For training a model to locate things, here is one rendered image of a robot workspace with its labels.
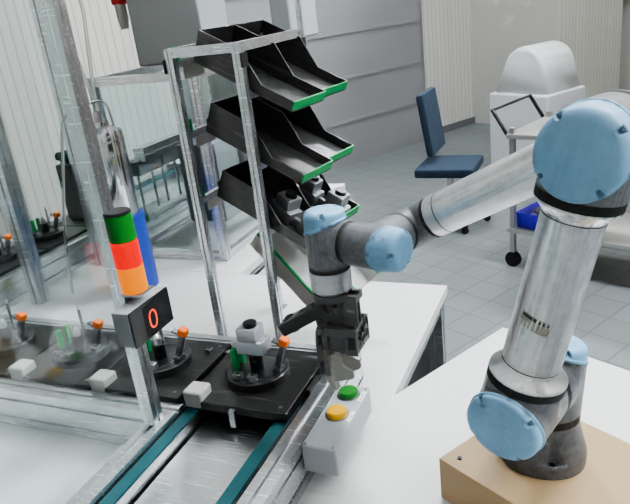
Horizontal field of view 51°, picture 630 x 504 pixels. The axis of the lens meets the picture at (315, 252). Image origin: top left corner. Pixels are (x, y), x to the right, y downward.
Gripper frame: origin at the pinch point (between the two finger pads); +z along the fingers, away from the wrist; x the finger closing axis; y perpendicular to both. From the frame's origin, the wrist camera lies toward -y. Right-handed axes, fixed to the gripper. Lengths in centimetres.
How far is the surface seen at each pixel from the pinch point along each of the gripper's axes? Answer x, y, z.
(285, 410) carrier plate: -2.2, -10.1, 6.4
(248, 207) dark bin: 31, -31, -25
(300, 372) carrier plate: 11.6, -12.7, 6.4
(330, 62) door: 549, -207, -6
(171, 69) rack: 28, -42, -58
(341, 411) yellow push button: -0.4, 1.2, 6.2
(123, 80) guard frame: 95, -109, -50
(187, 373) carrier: 6.0, -38.4, 6.4
